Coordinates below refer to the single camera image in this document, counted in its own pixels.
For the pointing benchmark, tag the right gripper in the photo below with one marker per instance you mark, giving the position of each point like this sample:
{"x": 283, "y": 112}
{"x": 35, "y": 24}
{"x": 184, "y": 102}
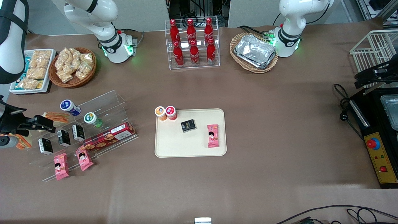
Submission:
{"x": 8, "y": 119}

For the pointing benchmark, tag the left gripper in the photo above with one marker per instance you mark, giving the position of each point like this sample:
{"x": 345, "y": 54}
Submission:
{"x": 370, "y": 74}

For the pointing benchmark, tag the triangular sandwich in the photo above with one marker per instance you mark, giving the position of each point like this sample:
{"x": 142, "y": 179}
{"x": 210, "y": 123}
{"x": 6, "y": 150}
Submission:
{"x": 25, "y": 143}
{"x": 61, "y": 117}

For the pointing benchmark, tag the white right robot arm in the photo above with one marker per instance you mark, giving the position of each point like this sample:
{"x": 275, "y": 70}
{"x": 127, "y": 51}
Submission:
{"x": 107, "y": 28}

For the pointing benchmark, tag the metal tray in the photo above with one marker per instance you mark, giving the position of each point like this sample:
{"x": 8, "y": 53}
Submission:
{"x": 391, "y": 112}

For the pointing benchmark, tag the white rectangular tray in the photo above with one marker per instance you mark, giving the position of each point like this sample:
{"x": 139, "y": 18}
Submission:
{"x": 46, "y": 79}

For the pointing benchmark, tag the aluminium foil tray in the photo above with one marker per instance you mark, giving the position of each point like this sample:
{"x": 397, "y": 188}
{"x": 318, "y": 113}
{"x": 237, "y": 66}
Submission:
{"x": 255, "y": 49}

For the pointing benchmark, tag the beige plastic tray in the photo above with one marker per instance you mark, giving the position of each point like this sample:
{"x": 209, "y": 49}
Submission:
{"x": 186, "y": 144}

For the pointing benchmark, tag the small black carton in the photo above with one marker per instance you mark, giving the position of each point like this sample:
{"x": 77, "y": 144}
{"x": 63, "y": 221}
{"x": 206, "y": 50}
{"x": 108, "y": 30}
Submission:
{"x": 63, "y": 138}
{"x": 45, "y": 146}
{"x": 78, "y": 132}
{"x": 188, "y": 125}

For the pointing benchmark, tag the blue lid small bottle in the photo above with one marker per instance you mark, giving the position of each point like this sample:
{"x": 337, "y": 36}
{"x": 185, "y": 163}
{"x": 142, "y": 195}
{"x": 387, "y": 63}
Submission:
{"x": 70, "y": 106}

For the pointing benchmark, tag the clear pack of crisps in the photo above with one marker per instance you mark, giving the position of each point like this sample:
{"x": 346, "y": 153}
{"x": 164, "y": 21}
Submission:
{"x": 28, "y": 84}
{"x": 41, "y": 58}
{"x": 36, "y": 73}

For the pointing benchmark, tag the blue snack pack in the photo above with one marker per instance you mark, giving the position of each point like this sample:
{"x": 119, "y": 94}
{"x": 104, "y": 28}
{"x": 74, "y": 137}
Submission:
{"x": 20, "y": 84}
{"x": 26, "y": 62}

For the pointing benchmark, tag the black sealing machine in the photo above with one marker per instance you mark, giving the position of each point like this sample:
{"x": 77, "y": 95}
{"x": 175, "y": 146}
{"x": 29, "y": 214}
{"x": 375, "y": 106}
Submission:
{"x": 373, "y": 124}

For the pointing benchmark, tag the pink snack pack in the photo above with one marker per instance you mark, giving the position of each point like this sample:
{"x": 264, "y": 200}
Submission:
{"x": 213, "y": 135}
{"x": 84, "y": 158}
{"x": 61, "y": 166}

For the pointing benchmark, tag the green lid small bottle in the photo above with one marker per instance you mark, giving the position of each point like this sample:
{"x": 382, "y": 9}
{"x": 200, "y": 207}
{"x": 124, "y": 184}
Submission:
{"x": 92, "y": 119}

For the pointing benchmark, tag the clear bag of crackers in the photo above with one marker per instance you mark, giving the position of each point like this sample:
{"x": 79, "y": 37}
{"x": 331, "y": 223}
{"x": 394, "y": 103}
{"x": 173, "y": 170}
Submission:
{"x": 74, "y": 54}
{"x": 82, "y": 72}
{"x": 87, "y": 58}
{"x": 61, "y": 59}
{"x": 64, "y": 76}

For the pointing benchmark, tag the brown wicker basket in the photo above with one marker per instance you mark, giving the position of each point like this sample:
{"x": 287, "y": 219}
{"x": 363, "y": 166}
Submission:
{"x": 74, "y": 82}

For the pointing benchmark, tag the red emergency button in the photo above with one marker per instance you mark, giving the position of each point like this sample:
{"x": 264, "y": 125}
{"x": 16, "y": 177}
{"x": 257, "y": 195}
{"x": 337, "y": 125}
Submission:
{"x": 373, "y": 143}

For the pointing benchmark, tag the metal shelving rack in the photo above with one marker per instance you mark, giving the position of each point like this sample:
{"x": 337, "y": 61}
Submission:
{"x": 377, "y": 9}

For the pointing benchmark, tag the red cookie box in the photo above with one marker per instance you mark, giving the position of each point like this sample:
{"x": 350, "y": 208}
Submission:
{"x": 108, "y": 137}

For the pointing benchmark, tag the clear acrylic stepped shelf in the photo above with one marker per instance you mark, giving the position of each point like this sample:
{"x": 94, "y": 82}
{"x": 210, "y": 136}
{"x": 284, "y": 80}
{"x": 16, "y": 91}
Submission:
{"x": 105, "y": 101}

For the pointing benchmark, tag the light wicker basket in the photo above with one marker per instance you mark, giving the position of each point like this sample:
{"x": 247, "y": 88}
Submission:
{"x": 245, "y": 67}

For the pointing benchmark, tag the orange lid cup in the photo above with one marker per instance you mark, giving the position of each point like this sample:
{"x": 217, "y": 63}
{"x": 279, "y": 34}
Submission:
{"x": 160, "y": 112}

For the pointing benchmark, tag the red lid cup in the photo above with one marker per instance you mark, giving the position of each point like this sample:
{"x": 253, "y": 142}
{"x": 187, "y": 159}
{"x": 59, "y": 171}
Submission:
{"x": 170, "y": 112}

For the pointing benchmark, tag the red cola bottle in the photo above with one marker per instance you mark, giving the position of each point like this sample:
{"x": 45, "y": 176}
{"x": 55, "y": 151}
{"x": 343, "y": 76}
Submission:
{"x": 174, "y": 31}
{"x": 191, "y": 31}
{"x": 211, "y": 53}
{"x": 208, "y": 29}
{"x": 178, "y": 56}
{"x": 194, "y": 55}

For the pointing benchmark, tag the clear acrylic bottle rack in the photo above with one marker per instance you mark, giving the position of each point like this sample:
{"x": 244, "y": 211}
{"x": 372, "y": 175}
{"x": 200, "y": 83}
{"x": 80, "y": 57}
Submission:
{"x": 200, "y": 63}

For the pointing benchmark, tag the small silver device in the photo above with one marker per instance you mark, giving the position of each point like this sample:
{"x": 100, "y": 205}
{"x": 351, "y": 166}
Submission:
{"x": 202, "y": 221}

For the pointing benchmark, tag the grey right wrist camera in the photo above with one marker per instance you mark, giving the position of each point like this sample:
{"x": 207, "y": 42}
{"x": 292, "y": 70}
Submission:
{"x": 7, "y": 141}

